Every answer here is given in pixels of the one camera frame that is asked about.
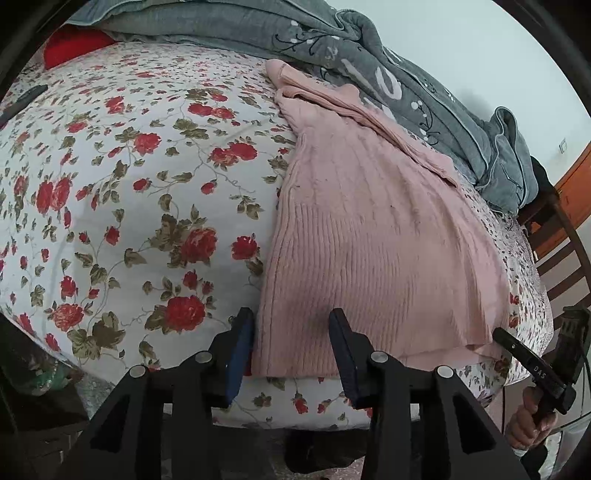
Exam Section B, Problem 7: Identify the red pillow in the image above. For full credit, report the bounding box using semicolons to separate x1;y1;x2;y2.
44;28;116;70

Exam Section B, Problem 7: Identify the dark wooden chair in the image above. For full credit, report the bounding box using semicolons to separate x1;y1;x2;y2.
517;182;591;333

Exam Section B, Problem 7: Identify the orange wooden door frame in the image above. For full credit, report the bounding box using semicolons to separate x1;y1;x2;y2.
551;141;591;259

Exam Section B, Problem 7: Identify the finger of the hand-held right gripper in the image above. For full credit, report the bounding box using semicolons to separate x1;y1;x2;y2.
492;327;533;367

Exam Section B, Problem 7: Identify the dark garment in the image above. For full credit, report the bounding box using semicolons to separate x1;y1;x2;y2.
530;156;557;197

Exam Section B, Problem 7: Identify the pink knit sweater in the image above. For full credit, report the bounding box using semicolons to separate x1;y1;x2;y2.
252;59;513;379

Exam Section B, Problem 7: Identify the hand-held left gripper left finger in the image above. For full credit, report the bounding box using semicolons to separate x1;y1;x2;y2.
55;307;256;480

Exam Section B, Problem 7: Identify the person's right hand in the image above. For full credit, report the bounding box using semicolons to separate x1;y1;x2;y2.
505;385;559;450

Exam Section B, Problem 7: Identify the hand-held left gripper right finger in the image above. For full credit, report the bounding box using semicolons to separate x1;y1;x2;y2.
327;308;532;480

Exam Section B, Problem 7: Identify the dark flat device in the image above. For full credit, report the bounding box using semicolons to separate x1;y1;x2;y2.
0;84;49;127

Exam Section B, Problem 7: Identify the floral bed sheet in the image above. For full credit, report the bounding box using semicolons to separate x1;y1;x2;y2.
0;39;555;430

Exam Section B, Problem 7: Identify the grey printed blanket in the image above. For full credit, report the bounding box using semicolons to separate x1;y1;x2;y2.
69;0;541;215

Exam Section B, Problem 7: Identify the dark green patterned cloth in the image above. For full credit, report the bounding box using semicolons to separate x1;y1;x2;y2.
0;318;88;416

